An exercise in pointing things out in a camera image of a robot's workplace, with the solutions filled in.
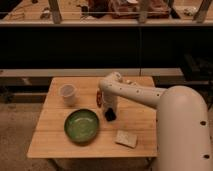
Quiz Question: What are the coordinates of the red small toy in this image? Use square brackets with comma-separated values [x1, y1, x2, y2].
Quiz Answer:
[96, 90, 102, 108]

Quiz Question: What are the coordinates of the beige sponge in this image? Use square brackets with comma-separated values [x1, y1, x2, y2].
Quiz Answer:
[115, 130, 137, 148]

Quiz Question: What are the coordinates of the white ceramic cup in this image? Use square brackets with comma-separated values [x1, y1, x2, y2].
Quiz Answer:
[59, 84, 76, 106]

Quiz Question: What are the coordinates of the wooden workbench with clutter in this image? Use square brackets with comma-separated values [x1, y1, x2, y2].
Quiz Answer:
[0, 0, 213, 26]

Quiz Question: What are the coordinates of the wooden table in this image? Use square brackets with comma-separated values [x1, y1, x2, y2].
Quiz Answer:
[27, 77, 157, 159]

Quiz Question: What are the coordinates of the green ceramic bowl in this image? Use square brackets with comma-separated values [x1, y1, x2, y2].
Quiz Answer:
[64, 109, 99, 144]

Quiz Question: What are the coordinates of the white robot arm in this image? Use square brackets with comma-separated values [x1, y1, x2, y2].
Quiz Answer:
[98, 72, 213, 171]

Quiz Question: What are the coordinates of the black rectangular eraser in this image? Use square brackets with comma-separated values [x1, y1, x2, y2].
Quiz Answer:
[105, 109, 116, 122]

